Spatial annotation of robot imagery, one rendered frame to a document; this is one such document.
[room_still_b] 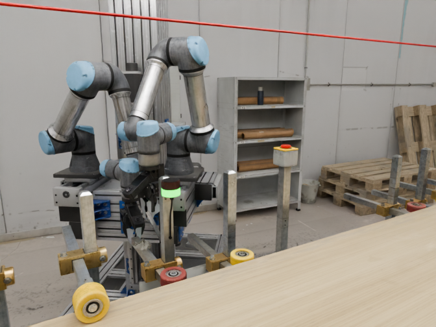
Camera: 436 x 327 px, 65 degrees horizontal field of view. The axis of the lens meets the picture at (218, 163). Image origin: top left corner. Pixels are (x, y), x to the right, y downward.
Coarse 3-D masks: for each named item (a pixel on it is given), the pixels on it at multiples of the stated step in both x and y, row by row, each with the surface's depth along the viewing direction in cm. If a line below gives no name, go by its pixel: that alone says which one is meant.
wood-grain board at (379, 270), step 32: (384, 224) 142; (416, 224) 142; (288, 256) 116; (320, 256) 116; (352, 256) 116; (384, 256) 116; (416, 256) 116; (160, 288) 98; (192, 288) 98; (224, 288) 98; (256, 288) 98; (288, 288) 98; (320, 288) 98; (352, 288) 98; (384, 288) 98; (416, 288) 98; (64, 320) 84; (128, 320) 84; (160, 320) 84; (192, 320) 84; (224, 320) 84; (256, 320) 84; (288, 320) 84; (320, 320) 84; (352, 320) 84; (384, 320) 84; (416, 320) 84
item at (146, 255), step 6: (132, 240) 138; (138, 240) 137; (138, 252) 132; (144, 252) 127; (150, 252) 127; (144, 258) 126; (150, 258) 123; (156, 270) 115; (162, 270) 115; (156, 276) 115
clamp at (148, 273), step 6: (180, 258) 121; (156, 264) 117; (162, 264) 117; (168, 264) 117; (174, 264) 118; (180, 264) 120; (144, 270) 114; (150, 270) 114; (144, 276) 115; (150, 276) 115
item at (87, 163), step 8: (72, 152) 172; (80, 152) 171; (88, 152) 172; (72, 160) 172; (80, 160) 171; (88, 160) 173; (96, 160) 176; (72, 168) 172; (80, 168) 171; (88, 168) 172; (96, 168) 175
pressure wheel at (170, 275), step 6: (168, 270) 106; (174, 270) 106; (180, 270) 106; (162, 276) 102; (168, 276) 102; (174, 276) 103; (180, 276) 102; (186, 276) 104; (162, 282) 102; (168, 282) 101; (174, 282) 101
